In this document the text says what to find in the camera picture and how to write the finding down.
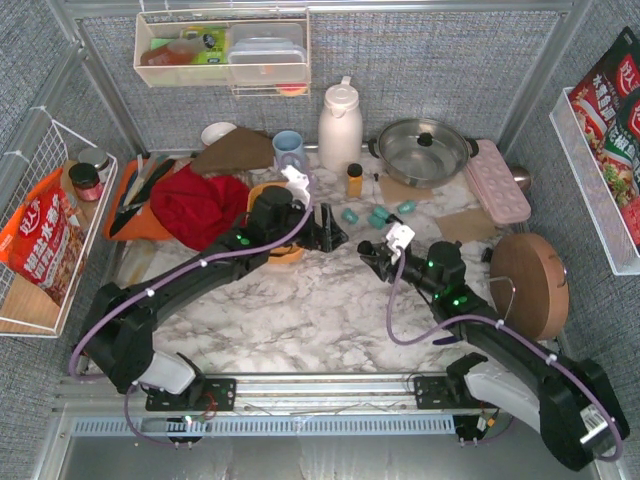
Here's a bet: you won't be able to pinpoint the stainless steel pot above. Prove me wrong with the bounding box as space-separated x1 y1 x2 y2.
367 119 479 189

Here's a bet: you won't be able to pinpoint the dark lid glass jar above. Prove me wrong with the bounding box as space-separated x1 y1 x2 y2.
68 163 103 202

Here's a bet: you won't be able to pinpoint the clear plastic food containers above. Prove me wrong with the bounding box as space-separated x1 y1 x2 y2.
226 22 307 85

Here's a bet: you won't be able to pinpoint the white thermos jug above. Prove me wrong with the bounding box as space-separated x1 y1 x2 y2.
318 76 363 173

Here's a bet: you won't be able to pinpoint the silver metal cup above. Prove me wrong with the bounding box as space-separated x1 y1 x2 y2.
509 165 532 192

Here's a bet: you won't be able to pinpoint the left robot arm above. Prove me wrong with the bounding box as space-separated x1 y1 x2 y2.
69 186 348 396

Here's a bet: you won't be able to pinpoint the orange juice bottle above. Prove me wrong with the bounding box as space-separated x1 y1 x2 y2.
346 163 363 198

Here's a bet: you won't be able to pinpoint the black lid coffee capsule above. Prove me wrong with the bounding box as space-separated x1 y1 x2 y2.
386 214 403 224

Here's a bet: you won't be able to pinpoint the pink egg tray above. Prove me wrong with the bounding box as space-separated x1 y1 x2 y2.
463 138 531 226

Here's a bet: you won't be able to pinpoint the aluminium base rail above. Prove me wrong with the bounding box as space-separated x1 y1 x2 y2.
54 372 516 441

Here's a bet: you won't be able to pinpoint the brown cork mat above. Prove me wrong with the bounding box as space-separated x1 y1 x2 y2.
378 175 434 204
435 208 498 244

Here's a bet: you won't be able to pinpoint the orange storage basket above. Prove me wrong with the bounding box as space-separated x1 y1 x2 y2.
247 182 304 265

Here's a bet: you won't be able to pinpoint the cream wall shelf basket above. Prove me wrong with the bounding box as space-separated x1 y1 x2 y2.
133 9 311 96

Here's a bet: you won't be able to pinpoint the silver lid glass jar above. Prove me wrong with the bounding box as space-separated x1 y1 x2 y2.
78 147 110 183

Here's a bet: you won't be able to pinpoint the red cloth hat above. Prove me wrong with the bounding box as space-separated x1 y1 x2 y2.
150 166 250 251

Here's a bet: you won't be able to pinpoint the brown olive cloth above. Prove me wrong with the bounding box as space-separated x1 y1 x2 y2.
190 127 275 176

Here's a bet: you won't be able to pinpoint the white wire wall basket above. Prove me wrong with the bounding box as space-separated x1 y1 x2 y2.
1 106 119 338

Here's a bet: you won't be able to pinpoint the white small bowl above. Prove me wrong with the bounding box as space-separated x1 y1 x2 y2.
201 121 237 146

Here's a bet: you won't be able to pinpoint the black blade kitchen knife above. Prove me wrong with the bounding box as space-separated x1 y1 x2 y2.
110 155 176 236

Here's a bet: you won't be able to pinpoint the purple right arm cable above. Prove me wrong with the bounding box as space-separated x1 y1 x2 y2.
385 249 625 461

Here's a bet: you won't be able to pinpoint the cream handle knife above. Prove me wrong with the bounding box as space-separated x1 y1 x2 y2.
123 155 156 206

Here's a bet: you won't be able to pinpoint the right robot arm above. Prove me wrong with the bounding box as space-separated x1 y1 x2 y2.
357 241 629 471

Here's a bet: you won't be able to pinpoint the light blue mug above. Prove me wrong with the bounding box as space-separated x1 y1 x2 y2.
272 130 308 173

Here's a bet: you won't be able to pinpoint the amber liquid bottle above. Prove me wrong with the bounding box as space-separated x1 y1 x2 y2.
140 39 203 66

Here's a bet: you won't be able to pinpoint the round wooden board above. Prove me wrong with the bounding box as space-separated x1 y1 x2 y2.
490 233 569 341

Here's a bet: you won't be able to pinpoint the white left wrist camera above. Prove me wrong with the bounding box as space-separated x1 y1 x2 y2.
280 165 311 206

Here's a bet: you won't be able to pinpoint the green seasoning packet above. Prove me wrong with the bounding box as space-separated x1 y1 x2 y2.
596 88 639 207

